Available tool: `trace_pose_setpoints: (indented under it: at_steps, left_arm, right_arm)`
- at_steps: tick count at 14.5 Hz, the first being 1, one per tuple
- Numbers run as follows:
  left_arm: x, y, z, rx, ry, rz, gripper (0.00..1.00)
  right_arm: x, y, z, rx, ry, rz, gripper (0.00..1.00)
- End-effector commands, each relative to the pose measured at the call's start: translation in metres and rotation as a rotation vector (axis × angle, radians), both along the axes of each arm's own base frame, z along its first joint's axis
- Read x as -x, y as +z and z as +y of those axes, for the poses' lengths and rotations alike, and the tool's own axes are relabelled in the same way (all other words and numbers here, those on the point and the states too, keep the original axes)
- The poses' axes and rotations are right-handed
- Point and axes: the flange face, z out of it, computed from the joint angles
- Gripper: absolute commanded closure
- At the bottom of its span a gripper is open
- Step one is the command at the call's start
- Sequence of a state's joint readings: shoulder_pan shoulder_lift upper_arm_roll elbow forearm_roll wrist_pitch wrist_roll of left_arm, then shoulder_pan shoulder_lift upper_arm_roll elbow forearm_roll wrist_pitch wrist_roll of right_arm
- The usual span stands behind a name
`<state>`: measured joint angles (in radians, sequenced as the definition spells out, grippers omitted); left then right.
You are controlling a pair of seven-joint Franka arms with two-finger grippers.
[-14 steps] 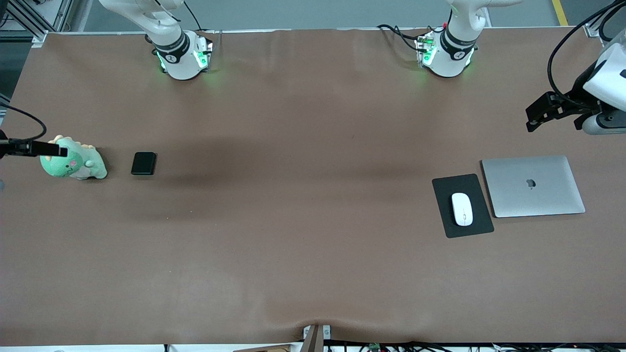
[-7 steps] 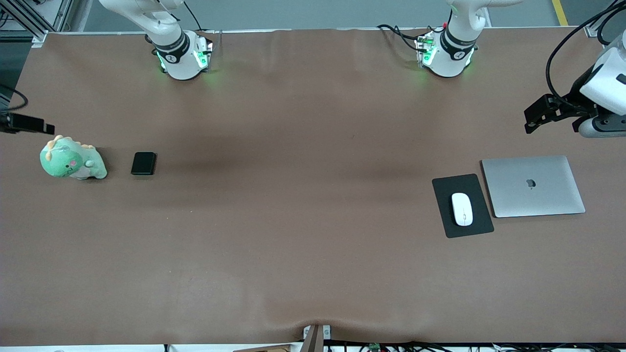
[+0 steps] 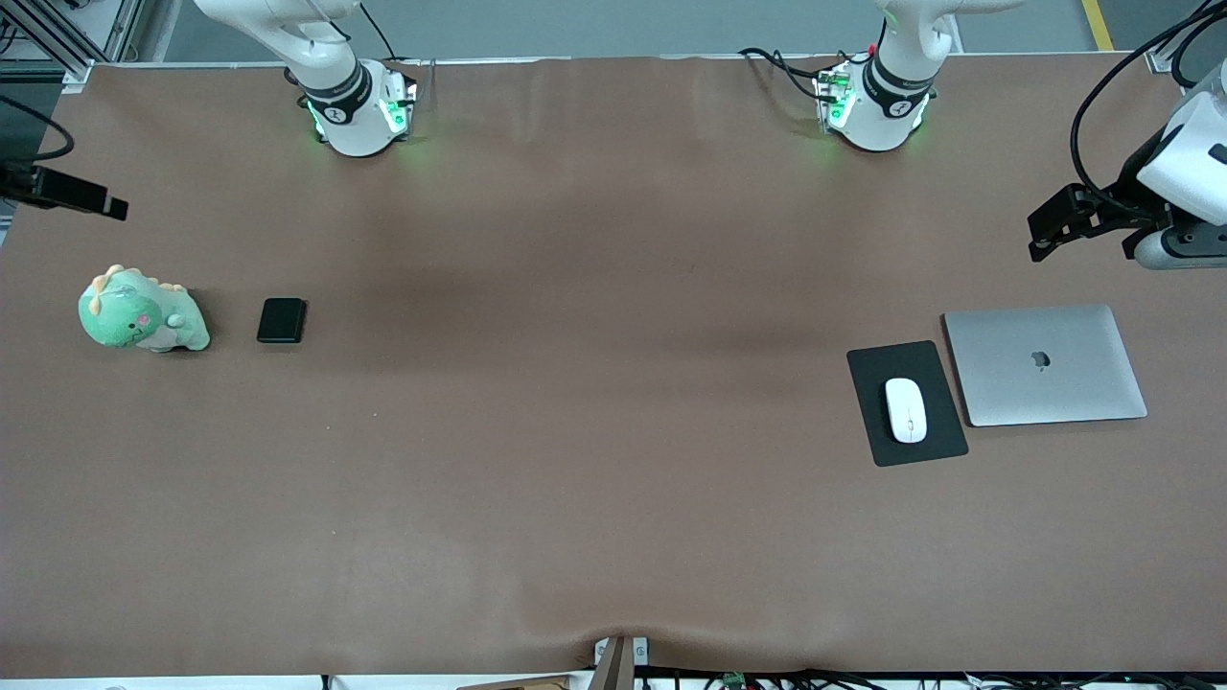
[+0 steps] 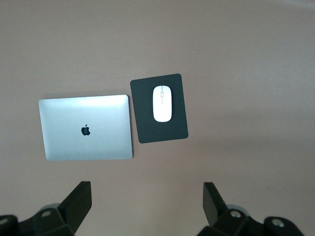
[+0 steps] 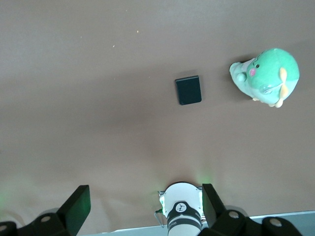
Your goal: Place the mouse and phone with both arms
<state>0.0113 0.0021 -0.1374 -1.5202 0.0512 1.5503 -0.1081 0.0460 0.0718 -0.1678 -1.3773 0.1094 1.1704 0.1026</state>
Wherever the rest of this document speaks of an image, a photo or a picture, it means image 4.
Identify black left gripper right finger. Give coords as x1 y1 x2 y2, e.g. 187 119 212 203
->
198 181 254 236

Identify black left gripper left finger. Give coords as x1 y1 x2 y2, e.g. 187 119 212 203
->
31 181 93 236

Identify white computer mouse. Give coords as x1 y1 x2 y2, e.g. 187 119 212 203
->
152 85 173 123

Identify black mouse pad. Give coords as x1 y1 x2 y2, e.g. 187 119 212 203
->
129 73 189 145

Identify silver laptop with apple logo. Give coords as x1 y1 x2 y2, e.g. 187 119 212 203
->
38 94 134 162

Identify brown table cover mat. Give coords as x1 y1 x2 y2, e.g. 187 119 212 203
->
0 0 315 236

